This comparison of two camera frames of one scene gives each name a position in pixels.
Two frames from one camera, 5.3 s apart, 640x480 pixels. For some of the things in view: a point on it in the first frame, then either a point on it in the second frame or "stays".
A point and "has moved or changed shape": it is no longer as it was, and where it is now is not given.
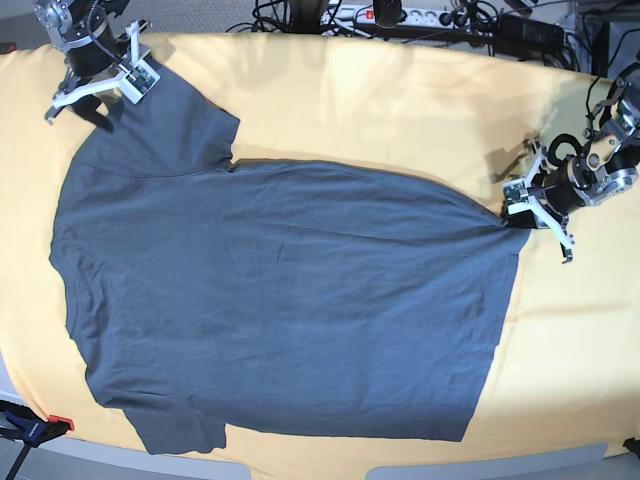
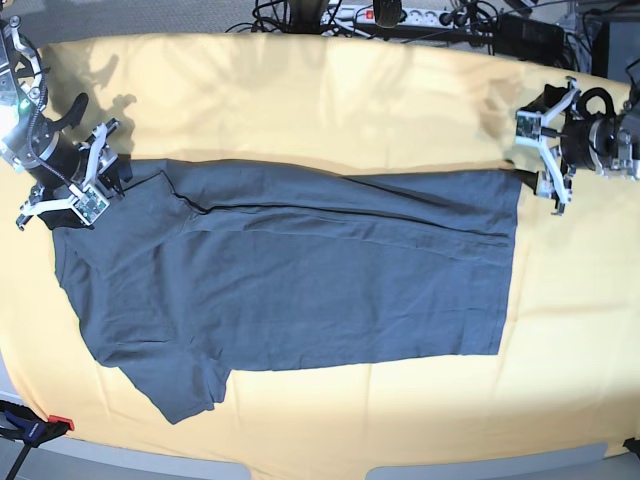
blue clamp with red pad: [23, 424] stays
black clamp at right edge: [632, 444] stays
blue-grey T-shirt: [296, 297] has moved or changed shape
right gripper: [556, 188] -> [556, 177]
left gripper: [87, 105] -> [62, 167]
